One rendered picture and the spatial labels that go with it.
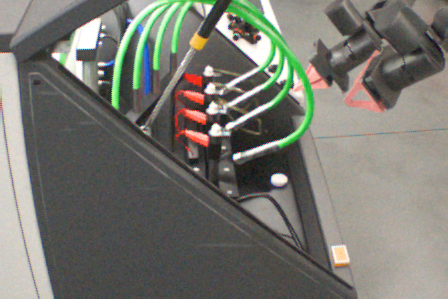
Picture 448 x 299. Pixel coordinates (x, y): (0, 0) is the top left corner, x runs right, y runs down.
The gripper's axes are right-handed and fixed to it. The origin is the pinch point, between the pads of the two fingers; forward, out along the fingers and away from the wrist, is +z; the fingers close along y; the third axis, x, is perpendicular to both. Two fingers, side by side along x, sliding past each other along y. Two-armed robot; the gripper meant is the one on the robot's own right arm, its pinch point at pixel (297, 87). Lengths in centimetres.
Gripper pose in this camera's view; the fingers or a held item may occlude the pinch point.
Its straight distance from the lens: 133.4
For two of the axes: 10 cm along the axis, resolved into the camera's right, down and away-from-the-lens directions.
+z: -7.4, 4.7, 4.8
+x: -1.9, 5.3, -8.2
